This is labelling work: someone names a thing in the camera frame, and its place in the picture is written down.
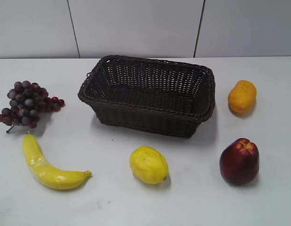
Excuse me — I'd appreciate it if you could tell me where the dark woven wicker basket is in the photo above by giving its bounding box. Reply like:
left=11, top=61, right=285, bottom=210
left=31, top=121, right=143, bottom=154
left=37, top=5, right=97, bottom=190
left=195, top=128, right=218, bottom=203
left=78, top=55, right=216, bottom=138

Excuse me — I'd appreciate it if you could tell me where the yellow banana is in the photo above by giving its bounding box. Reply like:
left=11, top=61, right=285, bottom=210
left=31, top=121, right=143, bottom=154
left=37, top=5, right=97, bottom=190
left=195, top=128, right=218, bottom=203
left=22, top=133, right=92, bottom=190

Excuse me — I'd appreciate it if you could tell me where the orange mango fruit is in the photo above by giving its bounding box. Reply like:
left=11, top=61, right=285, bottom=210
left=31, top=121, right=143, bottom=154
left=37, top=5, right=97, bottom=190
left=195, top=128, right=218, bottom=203
left=228, top=80, right=257, bottom=114

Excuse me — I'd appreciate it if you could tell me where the yellow lemon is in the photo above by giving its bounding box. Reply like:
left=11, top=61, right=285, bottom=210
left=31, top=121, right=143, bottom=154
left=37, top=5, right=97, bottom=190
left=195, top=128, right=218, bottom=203
left=129, top=146, right=169, bottom=185

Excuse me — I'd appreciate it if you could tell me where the purple grape bunch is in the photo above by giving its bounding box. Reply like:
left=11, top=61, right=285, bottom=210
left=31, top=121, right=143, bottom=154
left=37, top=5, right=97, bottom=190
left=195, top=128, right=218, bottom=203
left=0, top=81, right=65, bottom=134

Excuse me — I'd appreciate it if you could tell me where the red apple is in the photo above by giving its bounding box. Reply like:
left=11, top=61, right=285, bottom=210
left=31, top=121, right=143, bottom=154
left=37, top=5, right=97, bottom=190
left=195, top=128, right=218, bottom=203
left=219, top=138, right=259, bottom=185

